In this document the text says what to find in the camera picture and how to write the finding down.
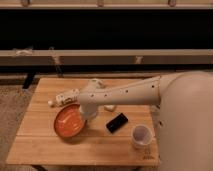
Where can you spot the orange ceramic bowl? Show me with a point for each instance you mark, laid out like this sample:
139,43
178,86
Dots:
69,122

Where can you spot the grey metal rail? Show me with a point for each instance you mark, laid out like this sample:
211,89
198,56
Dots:
104,57

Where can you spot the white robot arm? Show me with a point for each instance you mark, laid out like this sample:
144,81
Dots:
185,120

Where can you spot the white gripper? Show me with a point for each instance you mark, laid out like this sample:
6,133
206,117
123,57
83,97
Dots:
110,108

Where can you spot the black smartphone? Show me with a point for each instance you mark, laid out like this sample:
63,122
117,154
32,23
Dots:
116,123

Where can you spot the white paper cup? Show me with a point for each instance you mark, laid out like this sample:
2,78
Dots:
141,136

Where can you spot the black table leg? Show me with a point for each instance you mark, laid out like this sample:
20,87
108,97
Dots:
28,80

